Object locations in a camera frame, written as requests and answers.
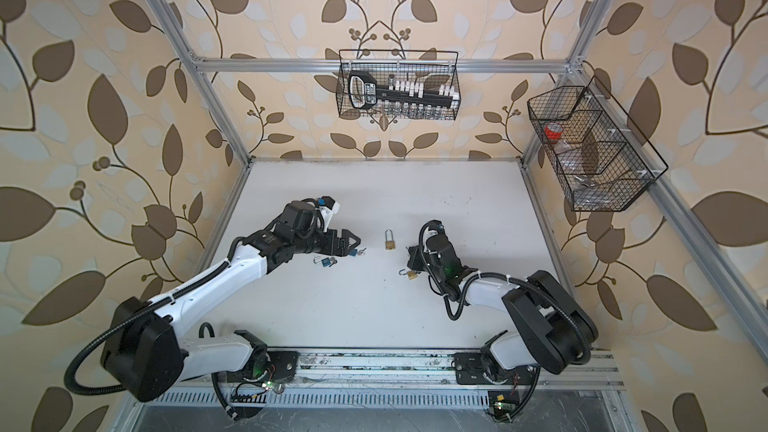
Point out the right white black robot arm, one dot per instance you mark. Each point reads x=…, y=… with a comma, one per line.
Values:
x=551, y=331

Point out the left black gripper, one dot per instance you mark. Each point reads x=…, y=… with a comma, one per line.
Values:
x=343, y=248

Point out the side black wire basket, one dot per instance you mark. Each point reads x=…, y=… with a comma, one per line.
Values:
x=603, y=161

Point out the back black wire basket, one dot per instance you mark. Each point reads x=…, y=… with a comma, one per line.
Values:
x=433, y=67

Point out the red item in basket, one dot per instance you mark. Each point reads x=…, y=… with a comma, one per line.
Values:
x=553, y=132

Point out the large brass padlock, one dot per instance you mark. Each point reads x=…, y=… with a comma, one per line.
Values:
x=390, y=243

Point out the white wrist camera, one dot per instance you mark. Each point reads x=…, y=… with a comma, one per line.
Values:
x=327, y=207
x=430, y=229

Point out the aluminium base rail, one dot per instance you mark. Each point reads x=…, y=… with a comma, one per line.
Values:
x=396, y=378

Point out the blue padlock with keys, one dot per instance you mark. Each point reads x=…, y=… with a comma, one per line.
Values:
x=325, y=262

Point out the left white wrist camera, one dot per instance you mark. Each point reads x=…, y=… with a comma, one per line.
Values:
x=327, y=207

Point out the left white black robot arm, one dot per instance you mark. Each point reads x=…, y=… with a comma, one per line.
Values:
x=154, y=344

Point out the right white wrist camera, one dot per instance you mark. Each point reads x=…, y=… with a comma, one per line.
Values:
x=430, y=229

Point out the black socket tool set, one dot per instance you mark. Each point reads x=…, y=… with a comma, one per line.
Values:
x=364, y=92

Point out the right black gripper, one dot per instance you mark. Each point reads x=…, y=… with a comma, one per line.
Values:
x=417, y=253

